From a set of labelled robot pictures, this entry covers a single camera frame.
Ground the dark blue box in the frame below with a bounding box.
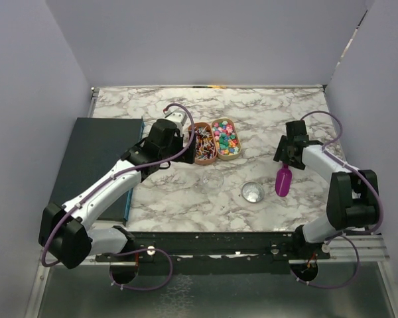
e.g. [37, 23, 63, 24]
[50, 118, 145, 205]

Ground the tan tray of star candies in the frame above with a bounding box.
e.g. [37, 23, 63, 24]
[211, 118, 241, 160]

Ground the purple plastic scoop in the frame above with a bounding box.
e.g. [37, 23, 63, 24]
[275, 164, 293, 197]

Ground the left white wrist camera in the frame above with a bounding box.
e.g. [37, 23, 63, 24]
[165, 111, 188, 131]

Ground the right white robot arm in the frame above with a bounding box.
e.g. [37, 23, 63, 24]
[273, 120, 383, 259]

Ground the clear glass jar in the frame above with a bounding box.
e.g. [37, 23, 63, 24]
[202, 169, 224, 195]

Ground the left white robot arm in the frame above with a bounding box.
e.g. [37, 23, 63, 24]
[38, 112, 195, 269]

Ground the aluminium extrusion rail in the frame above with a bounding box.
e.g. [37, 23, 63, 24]
[322, 235, 389, 262]

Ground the silver jar lid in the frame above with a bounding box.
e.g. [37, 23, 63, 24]
[241, 182, 265, 203]

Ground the pink tray of lollipops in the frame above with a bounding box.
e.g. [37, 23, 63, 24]
[194, 122, 217, 166]

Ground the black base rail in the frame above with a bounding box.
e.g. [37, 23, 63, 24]
[96, 232, 330, 276]

